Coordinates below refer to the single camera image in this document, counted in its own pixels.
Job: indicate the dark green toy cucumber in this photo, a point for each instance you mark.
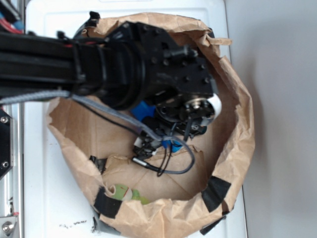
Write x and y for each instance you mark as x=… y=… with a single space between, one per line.
x=203 y=129

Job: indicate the white plastic tray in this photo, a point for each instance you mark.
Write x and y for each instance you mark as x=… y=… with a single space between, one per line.
x=54 y=206

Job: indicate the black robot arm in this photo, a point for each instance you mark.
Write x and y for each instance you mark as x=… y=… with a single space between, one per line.
x=137 y=67

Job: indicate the brown paper bag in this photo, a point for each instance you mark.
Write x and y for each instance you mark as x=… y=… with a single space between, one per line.
x=99 y=153

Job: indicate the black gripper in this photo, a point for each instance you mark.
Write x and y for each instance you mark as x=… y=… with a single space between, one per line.
x=184 y=120

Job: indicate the green frog toy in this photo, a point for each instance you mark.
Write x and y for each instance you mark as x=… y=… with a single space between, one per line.
x=123 y=193

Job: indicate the black metal bracket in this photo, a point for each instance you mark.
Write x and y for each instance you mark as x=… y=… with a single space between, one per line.
x=5 y=143

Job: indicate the silver metal frame rail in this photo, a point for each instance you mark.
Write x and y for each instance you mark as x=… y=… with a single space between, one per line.
x=11 y=185

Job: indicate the blue plastic bottle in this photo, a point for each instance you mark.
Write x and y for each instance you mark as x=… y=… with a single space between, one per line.
x=143 y=110

